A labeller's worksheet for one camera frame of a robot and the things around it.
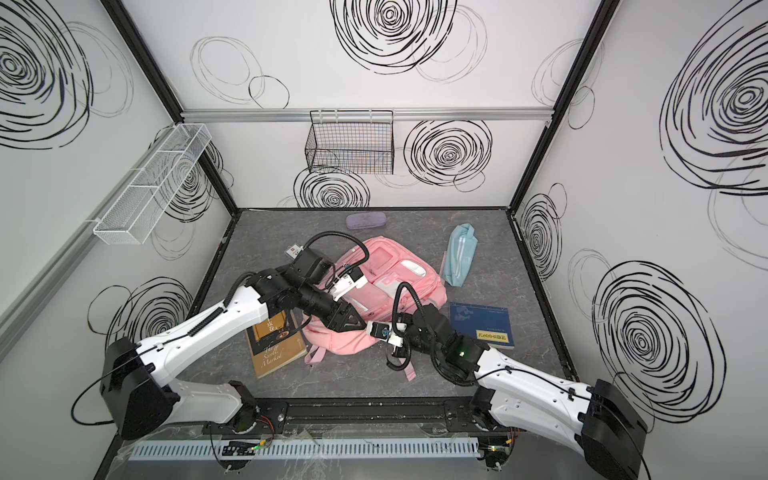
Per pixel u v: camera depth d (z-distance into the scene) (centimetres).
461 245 105
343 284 67
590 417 42
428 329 54
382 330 61
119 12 71
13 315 51
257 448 69
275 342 85
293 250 108
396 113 91
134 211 73
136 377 39
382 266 96
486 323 90
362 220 113
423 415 75
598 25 74
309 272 59
